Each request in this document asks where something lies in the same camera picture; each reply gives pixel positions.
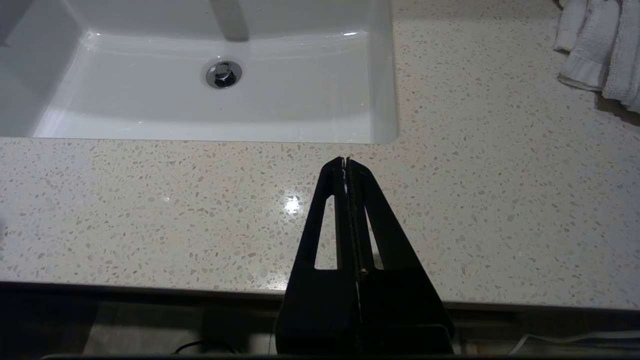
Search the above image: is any white sink basin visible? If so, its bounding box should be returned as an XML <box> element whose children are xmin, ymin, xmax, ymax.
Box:
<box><xmin>0</xmin><ymin>0</ymin><xmax>401</xmax><ymax>146</ymax></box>

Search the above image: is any chrome drain plug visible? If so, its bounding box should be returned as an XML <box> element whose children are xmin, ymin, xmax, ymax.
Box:
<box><xmin>206</xmin><ymin>60</ymin><xmax>244</xmax><ymax>90</ymax></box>

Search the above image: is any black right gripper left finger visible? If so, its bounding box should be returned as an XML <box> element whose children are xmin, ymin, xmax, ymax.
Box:
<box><xmin>275</xmin><ymin>157</ymin><xmax>362</xmax><ymax>352</ymax></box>

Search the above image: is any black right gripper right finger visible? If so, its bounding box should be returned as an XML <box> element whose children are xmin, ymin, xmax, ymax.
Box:
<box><xmin>348</xmin><ymin>159</ymin><xmax>455</xmax><ymax>354</ymax></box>

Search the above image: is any white towel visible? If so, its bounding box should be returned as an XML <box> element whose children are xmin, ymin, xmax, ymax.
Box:
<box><xmin>554</xmin><ymin>0</ymin><xmax>640</xmax><ymax>115</ymax></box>

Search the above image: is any white cable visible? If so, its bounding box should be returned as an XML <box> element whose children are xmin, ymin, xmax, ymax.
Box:
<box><xmin>510</xmin><ymin>330</ymin><xmax>640</xmax><ymax>353</ymax></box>

